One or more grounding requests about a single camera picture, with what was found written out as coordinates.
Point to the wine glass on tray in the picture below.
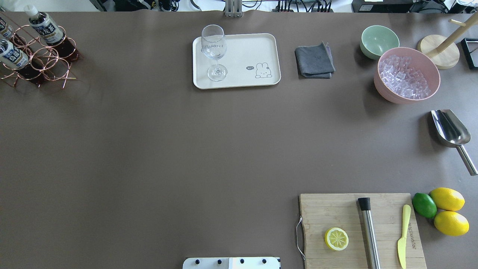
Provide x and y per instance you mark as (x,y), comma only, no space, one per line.
(213,42)

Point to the tea bottle two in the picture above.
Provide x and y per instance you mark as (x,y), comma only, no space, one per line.
(17,60)

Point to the copper wire bottle basket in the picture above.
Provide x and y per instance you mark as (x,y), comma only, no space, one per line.
(44,59)

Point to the yellow plastic knife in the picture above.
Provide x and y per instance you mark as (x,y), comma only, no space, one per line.
(402,241)

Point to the tea bottle one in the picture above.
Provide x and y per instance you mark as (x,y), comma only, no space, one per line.
(51,33)

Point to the grey folded cloth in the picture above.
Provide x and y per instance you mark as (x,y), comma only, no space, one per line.
(315,61)

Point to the yellow lemon right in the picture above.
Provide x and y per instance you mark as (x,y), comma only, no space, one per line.
(451,223)

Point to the tea bottle three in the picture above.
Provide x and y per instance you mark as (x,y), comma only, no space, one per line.
(6,30)

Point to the green lime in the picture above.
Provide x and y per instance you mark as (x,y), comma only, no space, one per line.
(424,205)

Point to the half lemon slice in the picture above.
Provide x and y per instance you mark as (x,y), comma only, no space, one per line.
(336,239)

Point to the steel ice scoop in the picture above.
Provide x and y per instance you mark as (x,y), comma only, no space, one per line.
(454,134)

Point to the steel muddler black tip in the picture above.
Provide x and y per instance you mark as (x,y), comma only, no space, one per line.
(366,210)

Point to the aluminium frame post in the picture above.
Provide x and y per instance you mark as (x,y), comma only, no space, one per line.
(233,8)

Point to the black wine glass rack tray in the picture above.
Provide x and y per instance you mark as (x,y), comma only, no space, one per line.
(469,47)

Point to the yellow lemon left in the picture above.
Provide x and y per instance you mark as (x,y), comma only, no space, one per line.
(447,199)

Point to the yellow lemon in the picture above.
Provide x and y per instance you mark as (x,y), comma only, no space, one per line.
(451,223)
(447,199)

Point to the wooden cup tree stand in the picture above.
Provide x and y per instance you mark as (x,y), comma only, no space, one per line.
(442,50)

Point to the green bowl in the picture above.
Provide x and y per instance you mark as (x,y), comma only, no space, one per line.
(376,40)

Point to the white rabbit tray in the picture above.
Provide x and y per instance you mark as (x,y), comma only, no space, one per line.
(251,60)

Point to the bamboo cutting board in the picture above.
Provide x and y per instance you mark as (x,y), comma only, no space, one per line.
(320,212)

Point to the pink bowl of ice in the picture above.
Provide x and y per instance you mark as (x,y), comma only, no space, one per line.
(405,76)

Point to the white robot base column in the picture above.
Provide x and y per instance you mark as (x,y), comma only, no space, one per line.
(232,263)

